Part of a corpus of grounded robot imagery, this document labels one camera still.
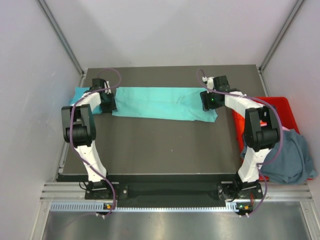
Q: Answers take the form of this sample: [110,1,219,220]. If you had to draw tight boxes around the grey aluminium corner post left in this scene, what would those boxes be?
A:
[35,0,85,76]

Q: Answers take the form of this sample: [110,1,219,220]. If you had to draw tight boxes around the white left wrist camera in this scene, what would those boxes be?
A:
[104,80,112,95]

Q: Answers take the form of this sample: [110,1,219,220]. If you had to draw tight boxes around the grey slotted cable duct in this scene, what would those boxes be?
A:
[50,201,250,213]

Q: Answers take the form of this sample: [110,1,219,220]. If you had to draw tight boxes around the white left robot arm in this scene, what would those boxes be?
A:
[61,78,117,199]

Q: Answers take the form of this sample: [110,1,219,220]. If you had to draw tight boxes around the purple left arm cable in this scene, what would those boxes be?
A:
[49,68,123,226]

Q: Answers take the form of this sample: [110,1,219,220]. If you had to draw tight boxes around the folded blue t-shirt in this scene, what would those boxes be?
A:
[69,87,102,115]

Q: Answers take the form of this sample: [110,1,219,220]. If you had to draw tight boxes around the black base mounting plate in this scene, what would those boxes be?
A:
[84,173,263,207]

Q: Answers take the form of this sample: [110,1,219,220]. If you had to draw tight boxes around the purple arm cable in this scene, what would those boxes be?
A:
[49,68,123,226]
[196,68,285,216]

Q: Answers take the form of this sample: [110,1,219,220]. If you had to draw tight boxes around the red plastic bin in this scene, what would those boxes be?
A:
[231,96,315,181]

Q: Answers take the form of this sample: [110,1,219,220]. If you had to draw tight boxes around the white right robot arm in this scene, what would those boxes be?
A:
[200,75,283,198]

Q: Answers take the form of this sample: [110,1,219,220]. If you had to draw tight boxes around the grey-blue t-shirt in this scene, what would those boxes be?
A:
[235,126,317,186]

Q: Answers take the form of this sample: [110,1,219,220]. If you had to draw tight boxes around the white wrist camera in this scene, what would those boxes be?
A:
[104,80,112,95]
[202,76,215,90]

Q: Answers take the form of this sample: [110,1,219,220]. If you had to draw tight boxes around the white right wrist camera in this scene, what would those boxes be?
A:
[202,76,215,90]

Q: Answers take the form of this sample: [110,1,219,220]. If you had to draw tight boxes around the grey aluminium corner post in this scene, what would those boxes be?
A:
[35,0,85,76]
[258,0,306,75]

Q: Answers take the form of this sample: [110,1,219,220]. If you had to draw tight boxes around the pink t-shirt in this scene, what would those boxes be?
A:
[282,126,290,131]

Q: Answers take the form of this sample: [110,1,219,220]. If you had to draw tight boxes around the teal t-shirt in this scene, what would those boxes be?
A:
[112,87,218,123]

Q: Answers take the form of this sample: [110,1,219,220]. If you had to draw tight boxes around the grey aluminium corner post right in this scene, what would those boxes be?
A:
[258,0,306,75]

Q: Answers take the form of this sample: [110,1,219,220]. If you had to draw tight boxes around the orange t-shirt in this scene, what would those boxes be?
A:
[232,110,245,135]

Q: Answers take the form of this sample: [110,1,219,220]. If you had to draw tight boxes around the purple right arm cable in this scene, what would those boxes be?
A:
[196,68,285,216]

